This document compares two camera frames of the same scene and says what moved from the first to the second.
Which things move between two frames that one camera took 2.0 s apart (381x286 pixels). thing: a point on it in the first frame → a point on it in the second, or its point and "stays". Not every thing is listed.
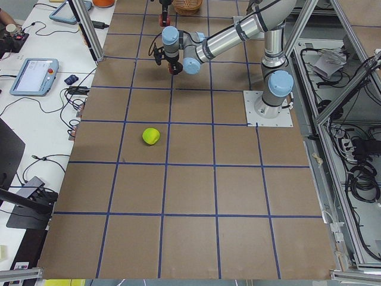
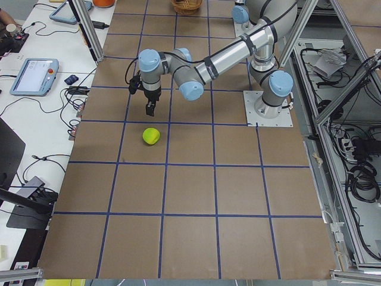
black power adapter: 99,25 stays
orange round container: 103,3 stays
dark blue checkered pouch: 71,79 stays
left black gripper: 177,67 → 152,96
